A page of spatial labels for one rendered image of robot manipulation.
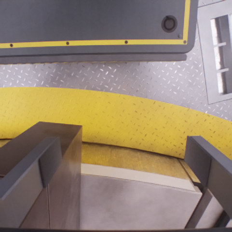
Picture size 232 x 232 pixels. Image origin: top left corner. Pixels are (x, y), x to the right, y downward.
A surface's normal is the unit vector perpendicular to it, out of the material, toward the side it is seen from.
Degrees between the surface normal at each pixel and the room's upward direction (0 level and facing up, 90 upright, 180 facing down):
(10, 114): 0
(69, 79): 0
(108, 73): 0
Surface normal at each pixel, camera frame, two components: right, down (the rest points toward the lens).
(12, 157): 0.09, -0.96
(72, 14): -0.01, 0.27
